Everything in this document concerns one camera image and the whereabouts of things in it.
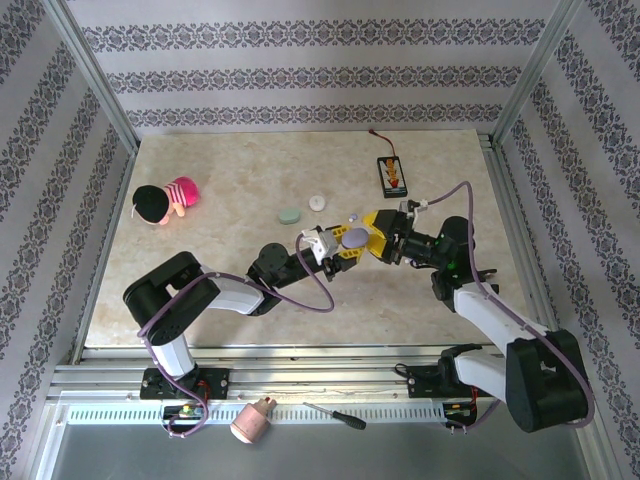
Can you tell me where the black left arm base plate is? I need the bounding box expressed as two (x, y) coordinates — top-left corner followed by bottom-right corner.
(139, 367), (231, 401)

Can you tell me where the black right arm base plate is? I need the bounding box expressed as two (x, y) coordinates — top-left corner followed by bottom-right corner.
(407, 364), (494, 399)

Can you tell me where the purple earbud charging case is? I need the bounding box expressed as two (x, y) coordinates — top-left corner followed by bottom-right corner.
(341, 227), (371, 250)

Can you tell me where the plush doll pink black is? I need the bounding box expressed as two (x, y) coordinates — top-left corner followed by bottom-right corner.
(131, 174), (202, 227)

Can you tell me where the black handled screwdriver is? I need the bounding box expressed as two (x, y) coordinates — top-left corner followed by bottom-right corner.
(302, 401), (367, 431)

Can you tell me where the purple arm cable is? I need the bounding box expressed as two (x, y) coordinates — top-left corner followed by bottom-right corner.
(422, 180), (596, 436)
(137, 230), (336, 441)

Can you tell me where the black stapler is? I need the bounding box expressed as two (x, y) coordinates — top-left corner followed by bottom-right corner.
(477, 268), (501, 296)

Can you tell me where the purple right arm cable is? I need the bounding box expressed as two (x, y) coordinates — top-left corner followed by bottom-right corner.
(422, 180), (596, 436)

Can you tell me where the white slotted cable duct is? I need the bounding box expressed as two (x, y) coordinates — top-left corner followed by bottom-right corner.
(64, 403), (449, 426)

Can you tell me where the black power strip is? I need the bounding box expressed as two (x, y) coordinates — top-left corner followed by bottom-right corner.
(376, 155), (409, 200)

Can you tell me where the small left controller board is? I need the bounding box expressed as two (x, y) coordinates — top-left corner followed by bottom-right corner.
(162, 403), (206, 420)

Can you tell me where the pink plastic cup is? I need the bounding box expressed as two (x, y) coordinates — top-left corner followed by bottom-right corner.
(229, 396), (279, 445)

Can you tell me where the battery lead red connector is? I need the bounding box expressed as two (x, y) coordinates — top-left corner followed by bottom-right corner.
(368, 128), (399, 160)

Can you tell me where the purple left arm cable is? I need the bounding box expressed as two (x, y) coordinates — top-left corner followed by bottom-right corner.
(137, 230), (336, 441)

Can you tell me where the aluminium extrusion frame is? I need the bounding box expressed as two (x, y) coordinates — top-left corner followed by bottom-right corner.
(42, 0), (601, 426)

